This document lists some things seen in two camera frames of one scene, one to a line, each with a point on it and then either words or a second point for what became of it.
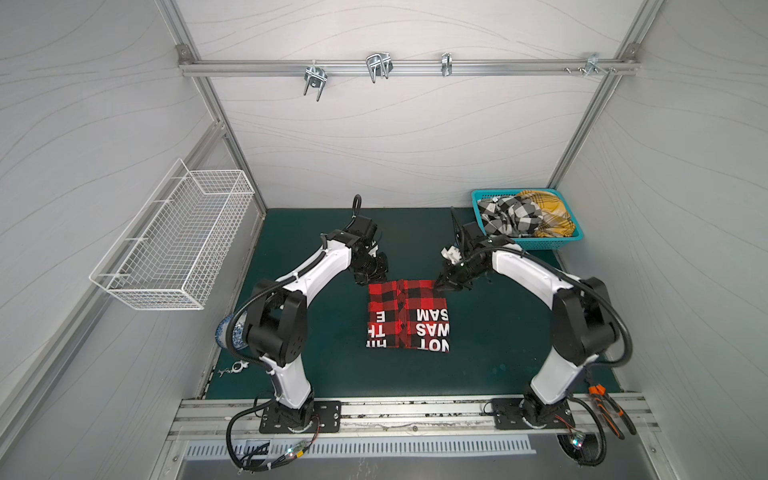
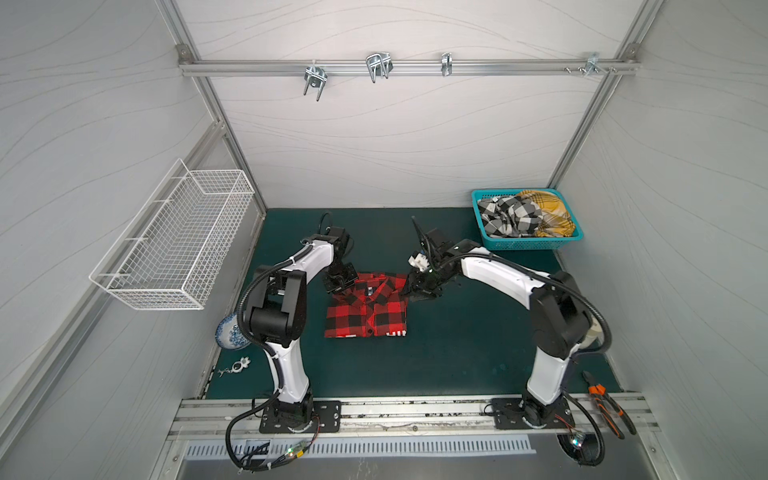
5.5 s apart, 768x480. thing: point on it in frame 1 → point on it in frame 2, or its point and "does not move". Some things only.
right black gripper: (455, 274) → (428, 282)
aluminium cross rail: (382, 67) does not move
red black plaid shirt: (407, 314) → (373, 307)
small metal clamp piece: (236, 368) does not move
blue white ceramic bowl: (230, 332) does not move
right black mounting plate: (506, 415) does not move
